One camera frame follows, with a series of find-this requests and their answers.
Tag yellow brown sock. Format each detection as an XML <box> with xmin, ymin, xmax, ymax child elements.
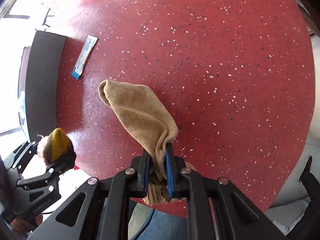
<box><xmin>37</xmin><ymin>127</ymin><xmax>76</xmax><ymax>166</ymax></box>

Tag tan knit sock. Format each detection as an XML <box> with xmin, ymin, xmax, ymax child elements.
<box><xmin>98</xmin><ymin>79</ymin><xmax>197</xmax><ymax>205</ymax></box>

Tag person's left hand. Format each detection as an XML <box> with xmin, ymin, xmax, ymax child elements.
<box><xmin>10</xmin><ymin>213</ymin><xmax>43</xmax><ymax>233</ymax></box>

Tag grey storage box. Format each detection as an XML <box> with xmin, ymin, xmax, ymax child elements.
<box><xmin>17</xmin><ymin>30</ymin><xmax>66</xmax><ymax>142</ymax></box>

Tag white blue sachet packet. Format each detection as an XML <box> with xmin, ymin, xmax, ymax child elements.
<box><xmin>71</xmin><ymin>35</ymin><xmax>98</xmax><ymax>80</ymax></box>

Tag black folding chair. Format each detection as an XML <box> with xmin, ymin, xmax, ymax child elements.
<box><xmin>42</xmin><ymin>4</ymin><xmax>55</xmax><ymax>28</ymax></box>

